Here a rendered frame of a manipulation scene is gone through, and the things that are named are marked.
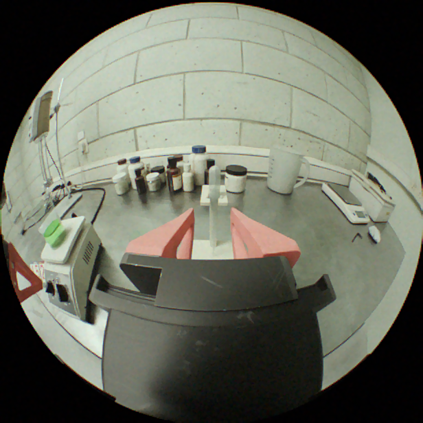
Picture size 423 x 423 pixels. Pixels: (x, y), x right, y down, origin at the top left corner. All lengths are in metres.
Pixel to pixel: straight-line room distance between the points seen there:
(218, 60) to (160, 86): 0.26
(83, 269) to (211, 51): 0.78
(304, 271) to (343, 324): 0.16
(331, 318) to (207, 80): 0.76
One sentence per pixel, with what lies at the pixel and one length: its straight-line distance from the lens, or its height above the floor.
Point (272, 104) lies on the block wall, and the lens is 0.65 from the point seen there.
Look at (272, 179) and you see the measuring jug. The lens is 0.50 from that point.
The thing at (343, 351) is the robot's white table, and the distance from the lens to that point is 0.33.
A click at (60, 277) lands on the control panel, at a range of 0.30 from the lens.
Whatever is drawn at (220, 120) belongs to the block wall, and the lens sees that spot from 0.60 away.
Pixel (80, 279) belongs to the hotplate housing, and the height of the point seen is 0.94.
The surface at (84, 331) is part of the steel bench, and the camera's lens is 0.31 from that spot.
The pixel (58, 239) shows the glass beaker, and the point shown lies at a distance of 0.30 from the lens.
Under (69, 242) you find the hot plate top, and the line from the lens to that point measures 0.29.
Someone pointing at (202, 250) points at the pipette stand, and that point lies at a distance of 0.27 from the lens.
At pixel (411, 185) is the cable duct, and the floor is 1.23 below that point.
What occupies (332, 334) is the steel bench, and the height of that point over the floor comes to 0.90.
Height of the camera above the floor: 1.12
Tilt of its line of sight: 37 degrees down
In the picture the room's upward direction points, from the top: 1 degrees clockwise
